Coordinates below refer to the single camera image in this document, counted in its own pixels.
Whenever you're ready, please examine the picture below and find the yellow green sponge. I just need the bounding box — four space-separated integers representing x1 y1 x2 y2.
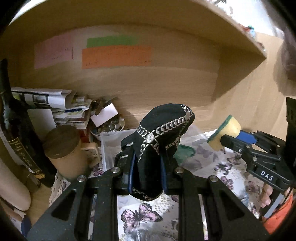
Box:
207 115 241 151

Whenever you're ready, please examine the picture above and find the black embroidered cap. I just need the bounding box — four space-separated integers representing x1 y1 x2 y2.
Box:
114 103 195 201

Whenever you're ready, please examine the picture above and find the right hand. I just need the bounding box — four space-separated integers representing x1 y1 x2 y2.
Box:
259 183 293 208

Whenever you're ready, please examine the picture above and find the clear plastic box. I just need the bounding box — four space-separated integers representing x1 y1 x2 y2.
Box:
100 129 135 172

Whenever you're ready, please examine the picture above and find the green cloth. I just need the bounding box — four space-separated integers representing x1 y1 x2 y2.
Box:
174 145 196 164

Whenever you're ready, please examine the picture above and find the butterfly print cloth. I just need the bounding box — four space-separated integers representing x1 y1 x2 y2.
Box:
48 126 266 241

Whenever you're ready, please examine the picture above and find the white card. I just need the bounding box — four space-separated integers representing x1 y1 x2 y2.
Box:
91 103 118 127

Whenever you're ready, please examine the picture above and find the tan ceramic mug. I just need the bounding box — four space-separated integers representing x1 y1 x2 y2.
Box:
44 125 100 182

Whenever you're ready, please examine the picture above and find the stack of newspapers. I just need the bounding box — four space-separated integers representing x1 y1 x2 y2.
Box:
11 87 93 130

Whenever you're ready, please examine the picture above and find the wooden shelf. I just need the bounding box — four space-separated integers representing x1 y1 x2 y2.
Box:
1 1 266 113

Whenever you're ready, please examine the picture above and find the orange sticky note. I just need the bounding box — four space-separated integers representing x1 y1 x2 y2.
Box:
82 45 152 69

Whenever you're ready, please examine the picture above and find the dark wine bottle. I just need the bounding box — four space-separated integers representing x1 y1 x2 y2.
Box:
1 58 57 187

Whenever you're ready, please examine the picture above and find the green sticky note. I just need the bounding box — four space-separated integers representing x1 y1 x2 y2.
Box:
86 35 138 48

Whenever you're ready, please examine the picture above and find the beige cylinder object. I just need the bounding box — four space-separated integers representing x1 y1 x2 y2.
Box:
0 160 31 211

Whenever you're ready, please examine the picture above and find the pink sticky note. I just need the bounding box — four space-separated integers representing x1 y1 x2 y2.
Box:
34 32 73 69

